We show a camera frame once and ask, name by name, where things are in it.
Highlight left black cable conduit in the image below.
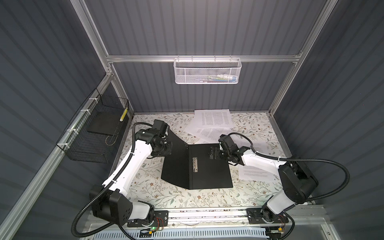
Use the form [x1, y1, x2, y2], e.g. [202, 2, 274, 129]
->
[70, 121, 154, 238]

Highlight yellow marker in basket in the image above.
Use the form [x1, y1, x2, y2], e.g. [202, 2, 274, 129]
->
[120, 108, 128, 122]

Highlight right black cable conduit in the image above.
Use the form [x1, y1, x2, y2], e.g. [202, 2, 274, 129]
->
[226, 131, 351, 202]

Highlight black white file folder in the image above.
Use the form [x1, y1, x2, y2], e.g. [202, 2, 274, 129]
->
[161, 131, 233, 190]

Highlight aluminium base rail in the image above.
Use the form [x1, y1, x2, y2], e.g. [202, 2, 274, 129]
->
[90, 205, 341, 240]

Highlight printed paper sheet back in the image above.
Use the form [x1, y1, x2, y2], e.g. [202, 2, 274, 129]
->
[193, 109, 234, 128]

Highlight aluminium frame post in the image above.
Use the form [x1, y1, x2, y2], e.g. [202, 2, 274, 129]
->
[70, 0, 135, 117]

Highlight printed paper sheet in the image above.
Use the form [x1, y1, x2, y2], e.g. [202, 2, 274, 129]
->
[185, 119, 233, 143]
[193, 109, 234, 128]
[236, 140, 278, 183]

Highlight black wire basket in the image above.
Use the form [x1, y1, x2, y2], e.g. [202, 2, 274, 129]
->
[57, 89, 130, 164]

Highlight white wire basket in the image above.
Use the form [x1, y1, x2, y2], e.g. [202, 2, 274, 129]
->
[173, 58, 242, 85]

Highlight black pad in basket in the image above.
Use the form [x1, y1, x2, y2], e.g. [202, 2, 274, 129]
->
[87, 112, 122, 136]

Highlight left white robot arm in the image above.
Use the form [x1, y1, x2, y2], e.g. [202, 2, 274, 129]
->
[90, 120, 172, 226]

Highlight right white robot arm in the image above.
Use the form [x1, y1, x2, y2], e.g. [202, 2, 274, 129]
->
[211, 133, 319, 223]

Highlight markers in white basket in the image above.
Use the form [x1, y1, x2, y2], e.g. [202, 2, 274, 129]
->
[201, 75, 238, 84]

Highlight black cable conduit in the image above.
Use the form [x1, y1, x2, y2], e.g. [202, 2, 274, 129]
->
[226, 131, 351, 202]
[70, 121, 154, 238]

